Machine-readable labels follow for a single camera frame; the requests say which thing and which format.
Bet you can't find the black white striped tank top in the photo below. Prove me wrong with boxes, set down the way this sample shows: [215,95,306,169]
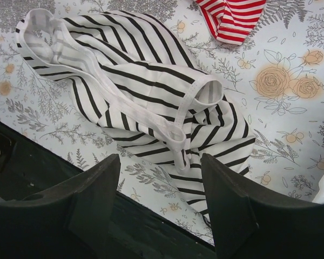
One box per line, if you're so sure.
[15,9,255,223]

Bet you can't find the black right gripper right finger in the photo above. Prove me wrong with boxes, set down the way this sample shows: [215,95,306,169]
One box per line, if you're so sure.
[201,154,324,258]

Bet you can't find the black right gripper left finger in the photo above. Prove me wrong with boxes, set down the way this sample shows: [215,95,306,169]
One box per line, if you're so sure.
[0,154,120,258]

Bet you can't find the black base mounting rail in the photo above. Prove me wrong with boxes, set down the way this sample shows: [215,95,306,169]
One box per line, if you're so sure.
[0,122,215,258]

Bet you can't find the floral patterned table mat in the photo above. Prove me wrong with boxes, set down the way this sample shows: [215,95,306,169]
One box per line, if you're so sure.
[0,1,324,243]

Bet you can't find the red white striped tank top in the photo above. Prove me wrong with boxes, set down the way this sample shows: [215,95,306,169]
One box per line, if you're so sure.
[195,0,266,46]

